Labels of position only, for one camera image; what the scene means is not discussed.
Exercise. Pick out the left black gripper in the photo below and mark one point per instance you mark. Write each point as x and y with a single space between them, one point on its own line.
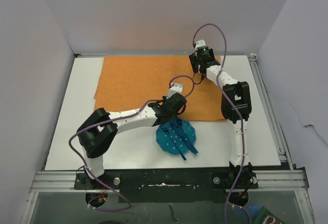
164 97

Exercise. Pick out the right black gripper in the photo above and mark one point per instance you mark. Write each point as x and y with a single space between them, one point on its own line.
194 60

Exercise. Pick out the blue plastic spoon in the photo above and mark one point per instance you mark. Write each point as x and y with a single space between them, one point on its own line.
186 132

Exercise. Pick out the blue plastic fork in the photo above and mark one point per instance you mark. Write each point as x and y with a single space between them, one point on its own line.
166 132

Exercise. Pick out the blue plastic knife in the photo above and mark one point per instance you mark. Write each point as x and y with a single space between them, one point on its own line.
187 141

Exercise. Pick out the blue polka dot plate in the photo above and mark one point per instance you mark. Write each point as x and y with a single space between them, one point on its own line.
166 144

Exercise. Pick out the orange cloth placemat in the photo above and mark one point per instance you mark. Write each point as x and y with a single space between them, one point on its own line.
127 82

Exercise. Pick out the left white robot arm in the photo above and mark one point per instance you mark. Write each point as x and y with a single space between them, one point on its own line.
97 133

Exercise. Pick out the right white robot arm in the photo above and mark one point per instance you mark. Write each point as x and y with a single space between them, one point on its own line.
236 104

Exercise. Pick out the green object at corner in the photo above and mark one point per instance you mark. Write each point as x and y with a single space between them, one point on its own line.
264 216

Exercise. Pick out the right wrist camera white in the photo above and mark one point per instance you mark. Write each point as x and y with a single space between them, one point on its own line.
199 44

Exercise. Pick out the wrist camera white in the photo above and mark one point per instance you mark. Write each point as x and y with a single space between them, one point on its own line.
199 44
175 88

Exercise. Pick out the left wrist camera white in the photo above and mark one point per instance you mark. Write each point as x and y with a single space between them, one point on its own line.
175 88

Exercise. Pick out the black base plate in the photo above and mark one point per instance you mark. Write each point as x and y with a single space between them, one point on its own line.
176 185

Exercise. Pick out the aluminium frame rail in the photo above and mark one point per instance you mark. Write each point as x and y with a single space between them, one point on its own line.
52 198

